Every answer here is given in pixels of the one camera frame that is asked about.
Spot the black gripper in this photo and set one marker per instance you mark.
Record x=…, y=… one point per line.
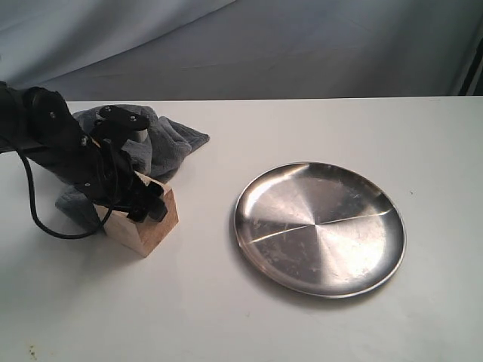
x=38, y=122

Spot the wooden cube block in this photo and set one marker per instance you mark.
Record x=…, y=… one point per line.
x=143, y=237

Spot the grey fleece towel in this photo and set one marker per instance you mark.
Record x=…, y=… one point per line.
x=156, y=152

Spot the grey backdrop cloth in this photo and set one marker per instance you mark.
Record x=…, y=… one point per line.
x=239, y=50

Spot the round steel plate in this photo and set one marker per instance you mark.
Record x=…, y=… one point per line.
x=319, y=229

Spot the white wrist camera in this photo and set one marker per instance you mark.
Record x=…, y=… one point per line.
x=119, y=125

